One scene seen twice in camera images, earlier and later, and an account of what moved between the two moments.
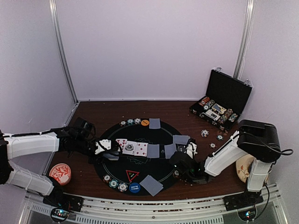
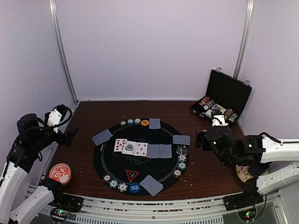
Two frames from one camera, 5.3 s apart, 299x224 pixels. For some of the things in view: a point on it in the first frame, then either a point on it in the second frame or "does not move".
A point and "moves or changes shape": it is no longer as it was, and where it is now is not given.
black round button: x=181 y=149 does not move
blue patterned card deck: x=112 y=157 -> x=102 y=137
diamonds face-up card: x=141 y=149 does not move
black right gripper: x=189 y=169 -> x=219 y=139
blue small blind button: x=134 y=187 does not move
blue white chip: x=137 y=121 does not move
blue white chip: x=123 y=187 does not move
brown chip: x=176 y=174 does not move
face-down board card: x=170 y=150 moves or changes shape
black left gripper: x=97 y=160 -> x=68 y=137
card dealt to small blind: x=151 y=185 does not move
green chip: x=113 y=183 does not move
